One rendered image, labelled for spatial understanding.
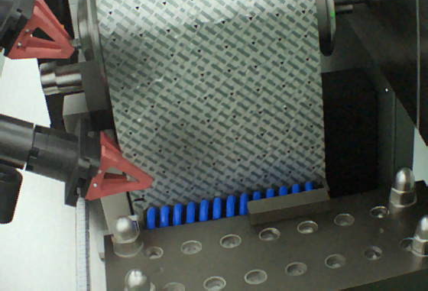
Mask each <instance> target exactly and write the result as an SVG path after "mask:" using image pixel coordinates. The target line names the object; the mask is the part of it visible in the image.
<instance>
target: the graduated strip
mask: <svg viewBox="0 0 428 291"><path fill-rule="evenodd" d="M77 193H79V198H78V201H77V204H76V215H75V218H76V231H75V234H76V291H92V284H91V270H90V259H91V257H90V240H89V200H88V199H84V198H82V197H80V190H79V188H77Z"/></svg>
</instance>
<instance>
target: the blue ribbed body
mask: <svg viewBox="0 0 428 291"><path fill-rule="evenodd" d="M310 190H314V186H313V183H311V182H308V183H306V185H305V191H304V192H306V191H310ZM292 192H293V193H296V192H302V189H301V187H300V185H298V184H295V185H294V186H293V189H292ZM287 194H290V193H289V191H288V188H287V187H286V186H282V187H281V188H280V190H279V196H282V195H287ZM275 196H277V194H276V192H275V190H274V189H268V190H267V193H266V198H270V197H275ZM260 199H264V197H263V195H262V193H261V192H260V191H256V192H255V193H254V196H253V201H256V200H260ZM247 202H251V198H250V196H249V194H247V193H246V192H245V193H242V194H241V196H240V202H239V203H238V201H237V199H236V197H235V196H233V195H230V196H229V197H228V199H227V205H225V203H224V201H223V199H222V198H220V197H217V198H215V199H214V203H213V207H212V206H211V204H210V202H209V201H208V200H207V199H204V200H202V201H201V203H200V206H198V205H197V204H196V203H195V202H190V203H189V204H187V207H186V209H185V208H184V206H183V205H182V204H181V203H177V204H176V205H175V206H174V210H173V211H172V209H171V207H170V206H168V205H164V206H163V207H162V208H161V209H160V213H159V212H158V210H156V208H150V209H148V213H147V217H146V218H144V221H145V224H146V226H147V230H148V229H152V228H155V227H157V228H161V227H165V226H166V227H168V225H169V226H174V225H181V223H182V225H183V224H188V223H193V222H198V221H210V220H215V219H220V218H228V217H233V216H238V215H247V214H248V207H247Z"/></svg>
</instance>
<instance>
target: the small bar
mask: <svg viewBox="0 0 428 291"><path fill-rule="evenodd" d="M330 204H331V203H330V197H329V194H328V192H327V191H326V188H322V189H314V190H310V191H306V192H296V193H292V194H287V195H282V196H275V197H270V198H266V199H260V200H256V201H251V202H247V207H248V217H249V218H250V225H259V224H264V223H268V222H273V221H282V220H286V219H289V218H295V217H299V216H304V215H312V214H316V213H320V212H328V211H330Z"/></svg>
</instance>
